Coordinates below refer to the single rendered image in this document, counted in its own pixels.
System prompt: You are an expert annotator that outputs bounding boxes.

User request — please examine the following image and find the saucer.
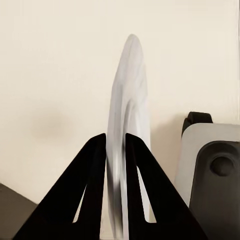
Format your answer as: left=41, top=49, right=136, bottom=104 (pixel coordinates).
left=106, top=33, right=151, bottom=240

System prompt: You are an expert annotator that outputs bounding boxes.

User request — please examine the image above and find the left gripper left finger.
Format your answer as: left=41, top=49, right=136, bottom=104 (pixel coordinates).
left=12, top=133, right=107, bottom=240

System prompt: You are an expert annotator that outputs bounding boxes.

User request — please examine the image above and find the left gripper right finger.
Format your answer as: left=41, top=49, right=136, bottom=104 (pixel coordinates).
left=125, top=133, right=210, bottom=240

